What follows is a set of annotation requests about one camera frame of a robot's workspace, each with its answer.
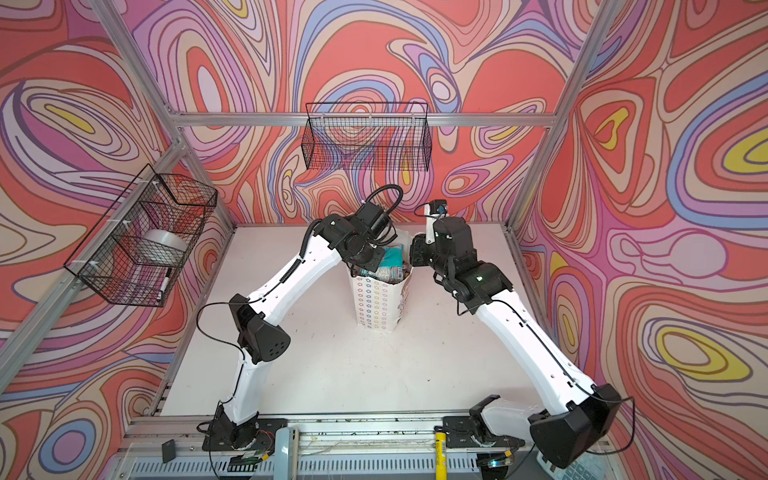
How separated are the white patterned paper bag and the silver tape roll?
17.3 inches

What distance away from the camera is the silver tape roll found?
71cm

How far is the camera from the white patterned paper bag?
2.46ft
